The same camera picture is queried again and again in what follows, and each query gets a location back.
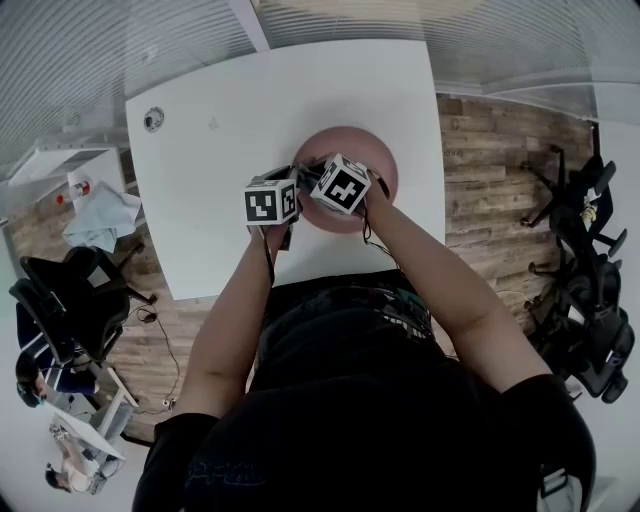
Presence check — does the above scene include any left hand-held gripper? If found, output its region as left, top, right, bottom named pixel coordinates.
left=244, top=167, right=301, bottom=251

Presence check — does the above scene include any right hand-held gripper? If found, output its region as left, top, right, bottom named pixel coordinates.
left=309, top=153, right=372, bottom=216

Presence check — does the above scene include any big pink plate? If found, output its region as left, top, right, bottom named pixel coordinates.
left=292, top=125, right=400, bottom=235

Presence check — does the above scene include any person's left forearm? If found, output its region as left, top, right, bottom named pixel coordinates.
left=174, top=222, right=294, bottom=421

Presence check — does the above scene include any person's right forearm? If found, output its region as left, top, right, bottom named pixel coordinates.
left=362, top=172, right=554, bottom=401

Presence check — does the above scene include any light blue towel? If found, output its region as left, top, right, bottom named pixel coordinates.
left=62, top=180, right=144, bottom=251

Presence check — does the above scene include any white bottle with red cap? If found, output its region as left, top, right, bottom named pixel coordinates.
left=57, top=182, right=94, bottom=205

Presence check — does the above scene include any white slatted side table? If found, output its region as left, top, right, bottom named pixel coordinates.
left=7, top=144, right=146, bottom=236

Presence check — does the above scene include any person's black shirt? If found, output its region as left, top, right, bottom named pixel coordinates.
left=132, top=272, right=599, bottom=512

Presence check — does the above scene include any white desk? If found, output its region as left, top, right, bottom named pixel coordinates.
left=47, top=359, right=141, bottom=464

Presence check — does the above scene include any thin black cable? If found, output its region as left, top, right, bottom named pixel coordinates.
left=260, top=223, right=277, bottom=289
left=359, top=199, right=401, bottom=271

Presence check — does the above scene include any black floor cable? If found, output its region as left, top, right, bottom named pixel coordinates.
left=134, top=304, right=181, bottom=414

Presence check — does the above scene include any grey shoulder strap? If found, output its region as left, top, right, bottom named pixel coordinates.
left=537, top=462, right=571, bottom=512

